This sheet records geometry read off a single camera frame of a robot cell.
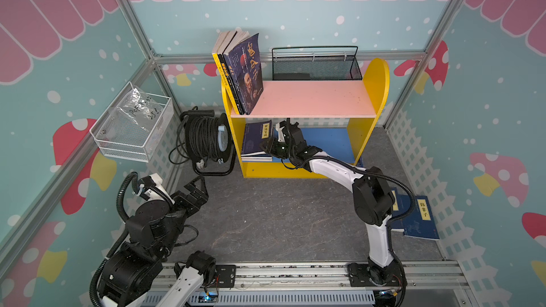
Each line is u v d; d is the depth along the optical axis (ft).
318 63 3.01
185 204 1.65
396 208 2.88
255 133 3.04
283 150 2.54
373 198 1.71
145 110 2.47
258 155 2.80
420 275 2.49
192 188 1.70
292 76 3.01
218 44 1.87
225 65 1.84
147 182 1.57
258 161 2.94
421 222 2.83
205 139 2.87
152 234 1.29
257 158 2.88
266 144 2.86
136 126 2.37
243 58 2.01
